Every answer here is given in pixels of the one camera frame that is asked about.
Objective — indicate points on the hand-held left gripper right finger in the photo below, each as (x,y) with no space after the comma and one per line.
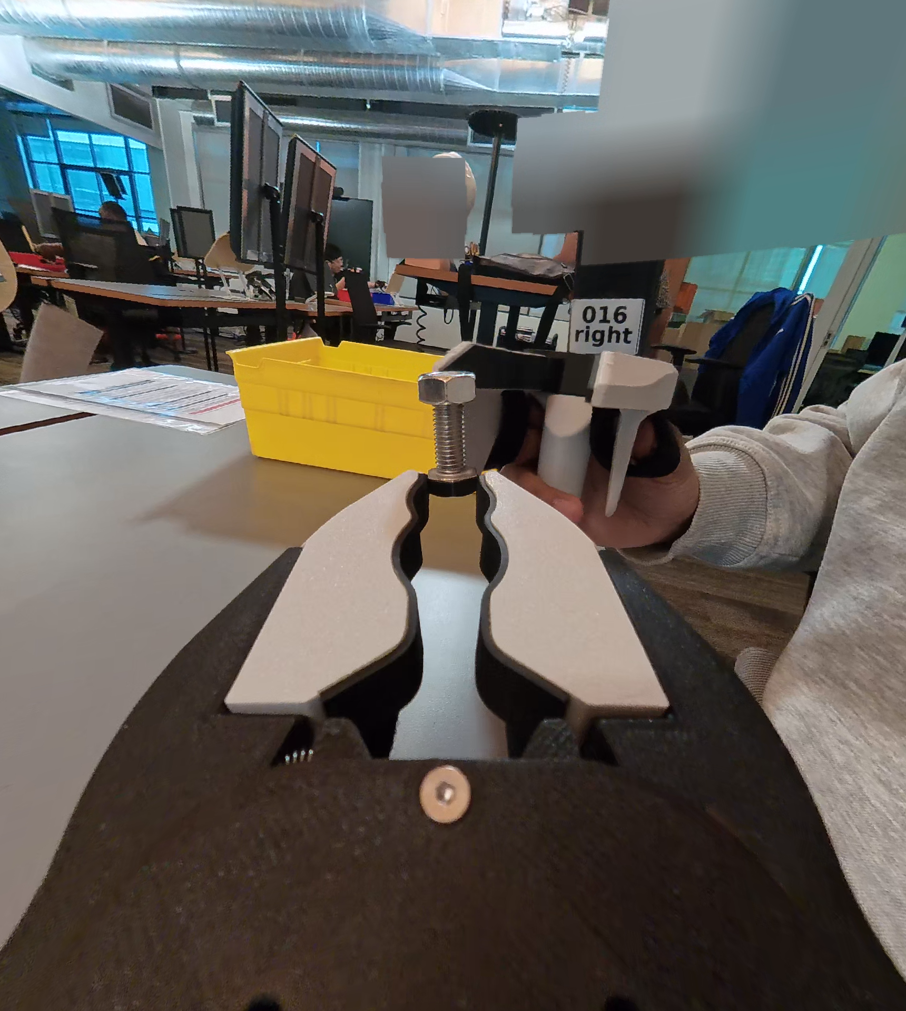
(571,624)

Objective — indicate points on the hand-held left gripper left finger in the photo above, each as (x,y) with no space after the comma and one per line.
(326,600)

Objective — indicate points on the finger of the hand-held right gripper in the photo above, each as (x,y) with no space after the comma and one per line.
(465,357)

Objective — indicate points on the steel hex bolt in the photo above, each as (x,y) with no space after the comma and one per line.
(449,438)

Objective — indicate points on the steel hex nut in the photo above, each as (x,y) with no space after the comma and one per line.
(453,475)

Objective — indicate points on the person's right forearm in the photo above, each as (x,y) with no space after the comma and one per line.
(769,490)

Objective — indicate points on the orange-edged standing desk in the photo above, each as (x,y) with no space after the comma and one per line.
(500,283)

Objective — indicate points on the grey desk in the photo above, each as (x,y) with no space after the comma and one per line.
(105,592)

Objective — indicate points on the wooden-edged background desk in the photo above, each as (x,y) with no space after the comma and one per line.
(145,292)

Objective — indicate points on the person's right hand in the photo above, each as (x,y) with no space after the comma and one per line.
(650,513)

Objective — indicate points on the black office chair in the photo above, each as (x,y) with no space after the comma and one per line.
(374,308)
(706,387)

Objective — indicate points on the dark bag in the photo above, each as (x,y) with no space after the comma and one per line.
(520,266)

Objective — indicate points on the dark flat monitor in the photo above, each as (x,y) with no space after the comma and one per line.
(350,233)

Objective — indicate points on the yellow plastic bin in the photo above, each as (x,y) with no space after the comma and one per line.
(303,411)

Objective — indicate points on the black monitor stand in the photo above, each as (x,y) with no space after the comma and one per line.
(270,189)
(315,215)

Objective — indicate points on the large black monitor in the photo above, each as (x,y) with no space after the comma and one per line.
(251,174)
(307,205)

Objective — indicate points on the blue jacket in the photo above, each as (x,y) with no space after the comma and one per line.
(769,347)

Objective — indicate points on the laminated paper sheet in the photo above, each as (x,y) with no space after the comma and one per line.
(121,399)

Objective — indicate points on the small black monitor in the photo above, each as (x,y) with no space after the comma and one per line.
(194,233)

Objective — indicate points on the tan panel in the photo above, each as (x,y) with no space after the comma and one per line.
(62,347)

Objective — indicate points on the blue-lit window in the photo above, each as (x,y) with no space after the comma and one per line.
(82,174)

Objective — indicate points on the silver ceiling duct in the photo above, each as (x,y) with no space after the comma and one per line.
(184,16)
(303,71)

